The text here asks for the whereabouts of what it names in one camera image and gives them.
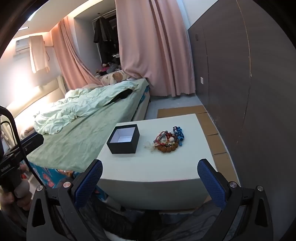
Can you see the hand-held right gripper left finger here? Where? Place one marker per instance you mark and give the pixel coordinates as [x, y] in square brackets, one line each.
[89, 183]

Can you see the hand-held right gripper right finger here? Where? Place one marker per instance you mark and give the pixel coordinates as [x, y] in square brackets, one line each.
[211, 185]

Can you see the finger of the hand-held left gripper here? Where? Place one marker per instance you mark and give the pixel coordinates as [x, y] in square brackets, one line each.
[33, 142]

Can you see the black square gift box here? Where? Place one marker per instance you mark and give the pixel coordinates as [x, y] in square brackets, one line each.
[122, 148]

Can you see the white butterfly hair clip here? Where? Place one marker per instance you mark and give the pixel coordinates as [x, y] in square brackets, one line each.
[149, 146]

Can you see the person's left hand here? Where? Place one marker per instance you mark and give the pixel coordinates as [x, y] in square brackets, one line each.
[22, 188]

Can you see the pink pillow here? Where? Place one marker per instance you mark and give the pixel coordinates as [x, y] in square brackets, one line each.
[27, 131]

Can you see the cartoon printed bed sheet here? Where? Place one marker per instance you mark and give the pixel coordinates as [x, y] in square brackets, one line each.
[53, 178]

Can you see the beige padded headboard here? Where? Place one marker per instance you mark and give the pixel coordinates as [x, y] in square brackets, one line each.
[34, 95]

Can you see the green bed blanket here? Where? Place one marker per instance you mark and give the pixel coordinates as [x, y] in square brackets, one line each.
[87, 134]

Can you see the white low table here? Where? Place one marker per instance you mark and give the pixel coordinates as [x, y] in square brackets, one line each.
[161, 166]

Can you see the light green duvet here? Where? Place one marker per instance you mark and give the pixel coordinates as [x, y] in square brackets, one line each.
[76, 104]

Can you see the flat brown cardboard sheet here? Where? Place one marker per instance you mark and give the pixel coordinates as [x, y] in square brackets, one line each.
[180, 111]

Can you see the hanging beige cloth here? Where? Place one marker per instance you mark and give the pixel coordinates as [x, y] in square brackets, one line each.
[39, 54]

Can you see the narrow pink curtain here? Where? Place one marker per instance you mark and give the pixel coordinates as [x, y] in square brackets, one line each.
[69, 58]

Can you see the black garment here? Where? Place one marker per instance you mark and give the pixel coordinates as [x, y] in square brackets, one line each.
[121, 95]

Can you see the bear print pillow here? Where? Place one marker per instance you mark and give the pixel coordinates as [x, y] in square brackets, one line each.
[115, 77]

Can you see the pile of plush toys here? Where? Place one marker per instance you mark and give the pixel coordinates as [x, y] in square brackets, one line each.
[108, 68]

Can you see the hanging dark clothes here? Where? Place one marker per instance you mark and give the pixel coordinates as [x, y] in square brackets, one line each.
[104, 34]

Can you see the wide pink curtain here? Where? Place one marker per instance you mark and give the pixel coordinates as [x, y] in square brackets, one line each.
[148, 46]

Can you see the white bed frame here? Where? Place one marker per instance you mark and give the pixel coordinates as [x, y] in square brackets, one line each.
[141, 111]

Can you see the white wall air conditioner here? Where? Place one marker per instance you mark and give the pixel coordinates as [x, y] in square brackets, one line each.
[22, 45]

